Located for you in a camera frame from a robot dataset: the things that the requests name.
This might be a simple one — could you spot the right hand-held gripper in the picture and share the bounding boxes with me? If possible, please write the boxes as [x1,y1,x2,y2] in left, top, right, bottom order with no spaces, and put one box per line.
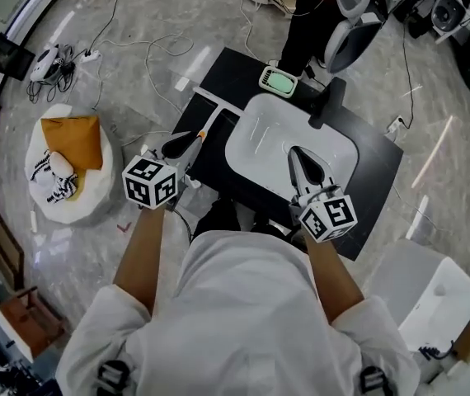
[287,145,358,245]

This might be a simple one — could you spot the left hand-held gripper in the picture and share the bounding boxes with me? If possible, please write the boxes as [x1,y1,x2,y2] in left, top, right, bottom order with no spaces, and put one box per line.
[121,130,209,210]

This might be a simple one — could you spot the person's right forearm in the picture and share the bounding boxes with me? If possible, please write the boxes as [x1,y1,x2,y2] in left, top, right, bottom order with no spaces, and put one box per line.
[303,233,364,325]

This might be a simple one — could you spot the person's left forearm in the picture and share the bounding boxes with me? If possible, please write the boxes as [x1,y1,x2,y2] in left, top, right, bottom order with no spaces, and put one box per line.
[112,206,166,317]

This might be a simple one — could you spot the white sink basin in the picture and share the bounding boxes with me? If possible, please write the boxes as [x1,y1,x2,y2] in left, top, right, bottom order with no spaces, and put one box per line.
[224,94,360,200]

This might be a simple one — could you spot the black vanity table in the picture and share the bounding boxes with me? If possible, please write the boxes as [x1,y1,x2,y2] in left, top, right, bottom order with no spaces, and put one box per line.
[171,47,404,262]

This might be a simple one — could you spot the person's dark trousers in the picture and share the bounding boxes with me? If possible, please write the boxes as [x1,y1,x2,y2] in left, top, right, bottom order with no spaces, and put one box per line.
[193,198,302,247]

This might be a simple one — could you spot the black faucet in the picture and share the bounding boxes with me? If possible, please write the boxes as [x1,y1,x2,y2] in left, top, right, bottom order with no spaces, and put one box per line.
[308,77,346,128]

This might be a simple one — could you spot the green soap dish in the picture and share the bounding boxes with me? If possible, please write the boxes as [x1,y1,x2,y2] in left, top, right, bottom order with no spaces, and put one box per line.
[258,64,298,98]

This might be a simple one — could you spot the white beanbag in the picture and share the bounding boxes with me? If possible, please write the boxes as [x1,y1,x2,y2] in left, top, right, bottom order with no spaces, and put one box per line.
[24,103,123,225]

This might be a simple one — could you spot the yellow flat cushion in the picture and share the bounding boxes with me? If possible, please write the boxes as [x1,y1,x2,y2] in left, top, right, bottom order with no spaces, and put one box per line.
[68,169,92,201]

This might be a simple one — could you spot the orange cushion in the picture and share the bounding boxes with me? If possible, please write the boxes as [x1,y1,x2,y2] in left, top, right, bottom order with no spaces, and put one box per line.
[40,115,104,172]

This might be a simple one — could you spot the small white pillow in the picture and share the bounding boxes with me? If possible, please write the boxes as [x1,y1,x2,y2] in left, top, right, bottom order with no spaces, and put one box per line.
[49,151,74,177]

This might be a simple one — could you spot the black white striped cloth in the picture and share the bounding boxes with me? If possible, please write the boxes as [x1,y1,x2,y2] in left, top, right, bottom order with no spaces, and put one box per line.
[28,149,80,205]

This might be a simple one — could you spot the person's white shirt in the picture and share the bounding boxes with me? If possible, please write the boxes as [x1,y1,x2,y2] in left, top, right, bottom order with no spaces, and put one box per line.
[55,229,421,396]

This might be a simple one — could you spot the white round device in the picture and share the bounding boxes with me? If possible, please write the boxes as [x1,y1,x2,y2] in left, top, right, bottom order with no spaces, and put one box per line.
[28,46,63,83]

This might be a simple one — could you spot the white square bin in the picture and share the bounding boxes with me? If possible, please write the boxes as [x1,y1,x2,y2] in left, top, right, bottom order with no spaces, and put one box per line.
[397,238,470,354]

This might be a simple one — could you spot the dark wooden shelf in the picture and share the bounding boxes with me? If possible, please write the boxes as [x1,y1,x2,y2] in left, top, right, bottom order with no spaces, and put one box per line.
[0,187,26,292]

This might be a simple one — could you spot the brown wooden crate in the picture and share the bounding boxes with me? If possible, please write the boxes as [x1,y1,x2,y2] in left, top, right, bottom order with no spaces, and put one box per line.
[0,286,71,362]

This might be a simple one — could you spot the white cable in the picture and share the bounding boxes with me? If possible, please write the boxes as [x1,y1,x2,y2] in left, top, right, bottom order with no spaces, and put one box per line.
[94,33,197,139]
[205,0,261,57]

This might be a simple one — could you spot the black cable bundle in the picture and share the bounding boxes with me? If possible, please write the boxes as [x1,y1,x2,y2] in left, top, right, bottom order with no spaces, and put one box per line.
[26,45,78,105]

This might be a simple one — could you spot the black harness strap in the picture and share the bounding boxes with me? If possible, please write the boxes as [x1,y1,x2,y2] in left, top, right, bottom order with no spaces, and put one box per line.
[96,359,133,396]
[360,365,397,396]

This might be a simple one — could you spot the black coiled cable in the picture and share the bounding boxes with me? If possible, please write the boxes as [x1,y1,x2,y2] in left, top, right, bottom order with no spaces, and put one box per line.
[418,340,457,361]

